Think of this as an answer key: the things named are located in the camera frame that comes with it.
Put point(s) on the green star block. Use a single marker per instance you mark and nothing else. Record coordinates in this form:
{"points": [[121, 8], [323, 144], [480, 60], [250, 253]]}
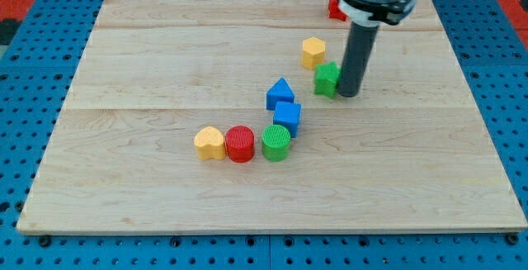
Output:
{"points": [[326, 79]]}

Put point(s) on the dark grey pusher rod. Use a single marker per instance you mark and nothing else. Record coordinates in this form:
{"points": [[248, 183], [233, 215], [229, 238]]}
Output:
{"points": [[355, 59]]}

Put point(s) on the blue cube block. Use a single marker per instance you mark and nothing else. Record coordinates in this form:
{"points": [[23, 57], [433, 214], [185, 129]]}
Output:
{"points": [[287, 114]]}

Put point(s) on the yellow hexagon block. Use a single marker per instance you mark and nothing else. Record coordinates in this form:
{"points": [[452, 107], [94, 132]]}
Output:
{"points": [[313, 52]]}

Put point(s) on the green cylinder block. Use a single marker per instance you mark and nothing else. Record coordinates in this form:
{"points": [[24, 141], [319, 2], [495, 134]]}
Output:
{"points": [[276, 143]]}

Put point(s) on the red cylinder block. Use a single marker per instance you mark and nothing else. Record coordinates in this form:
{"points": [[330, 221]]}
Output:
{"points": [[240, 142]]}

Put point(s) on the blue triangle block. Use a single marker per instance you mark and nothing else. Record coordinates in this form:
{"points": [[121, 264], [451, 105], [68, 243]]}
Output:
{"points": [[280, 91]]}

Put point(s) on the wooden board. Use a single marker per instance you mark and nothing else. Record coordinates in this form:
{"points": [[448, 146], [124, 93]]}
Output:
{"points": [[409, 155]]}

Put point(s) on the yellow heart block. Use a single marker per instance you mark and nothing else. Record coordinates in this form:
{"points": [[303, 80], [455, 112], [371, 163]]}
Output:
{"points": [[210, 144]]}

